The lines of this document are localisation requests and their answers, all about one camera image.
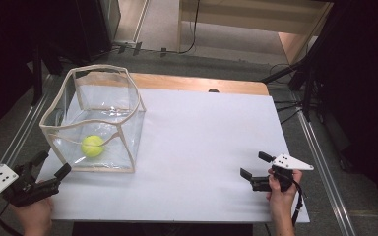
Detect white table mat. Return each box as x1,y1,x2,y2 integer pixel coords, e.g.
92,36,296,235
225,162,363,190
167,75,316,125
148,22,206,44
37,88,311,224

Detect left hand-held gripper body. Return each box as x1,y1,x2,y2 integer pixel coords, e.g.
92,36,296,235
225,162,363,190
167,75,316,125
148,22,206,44
0,163,61,208

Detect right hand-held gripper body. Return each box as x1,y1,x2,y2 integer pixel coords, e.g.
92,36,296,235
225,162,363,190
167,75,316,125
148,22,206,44
251,152,315,193

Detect black tripod stand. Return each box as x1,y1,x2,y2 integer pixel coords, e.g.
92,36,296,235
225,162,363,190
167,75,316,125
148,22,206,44
260,55,318,123

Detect hanging black cable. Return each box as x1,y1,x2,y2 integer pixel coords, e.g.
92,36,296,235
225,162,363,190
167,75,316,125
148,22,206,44
163,0,202,55

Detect black cabinet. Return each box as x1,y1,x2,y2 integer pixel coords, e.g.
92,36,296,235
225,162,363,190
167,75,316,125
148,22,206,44
75,0,122,64

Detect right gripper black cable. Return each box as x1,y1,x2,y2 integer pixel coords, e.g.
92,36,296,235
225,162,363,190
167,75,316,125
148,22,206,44
275,171,307,228

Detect person's right hand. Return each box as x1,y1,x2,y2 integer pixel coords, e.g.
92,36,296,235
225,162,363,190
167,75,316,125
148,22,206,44
265,168,304,218

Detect person's left hand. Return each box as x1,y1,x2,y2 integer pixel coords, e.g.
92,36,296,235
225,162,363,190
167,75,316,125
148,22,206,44
9,179,54,236

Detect light wooden furniture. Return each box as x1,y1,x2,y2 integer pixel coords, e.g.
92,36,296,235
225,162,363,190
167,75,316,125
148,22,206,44
176,0,335,65

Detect black floor bracket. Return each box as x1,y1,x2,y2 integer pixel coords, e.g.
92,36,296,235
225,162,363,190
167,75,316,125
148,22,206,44
132,41,144,57

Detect black curtain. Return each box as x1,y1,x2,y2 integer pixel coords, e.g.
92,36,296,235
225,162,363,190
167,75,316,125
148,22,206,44
308,0,378,227
0,0,80,143

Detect yellow tennis ball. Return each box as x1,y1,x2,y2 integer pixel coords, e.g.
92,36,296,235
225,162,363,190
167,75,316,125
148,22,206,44
81,135,106,158

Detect metal floor rail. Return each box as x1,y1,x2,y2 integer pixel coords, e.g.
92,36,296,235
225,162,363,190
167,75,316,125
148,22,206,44
290,91,357,236
0,74,54,224

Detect black floor cables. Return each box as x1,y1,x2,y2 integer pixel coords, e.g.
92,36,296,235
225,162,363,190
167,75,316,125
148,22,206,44
269,63,306,126

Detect black upright stand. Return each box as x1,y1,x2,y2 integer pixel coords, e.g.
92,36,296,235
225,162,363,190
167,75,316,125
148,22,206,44
30,44,64,107

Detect clear plastic box beige trim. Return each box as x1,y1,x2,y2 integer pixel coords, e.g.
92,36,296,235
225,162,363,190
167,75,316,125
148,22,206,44
38,64,148,174

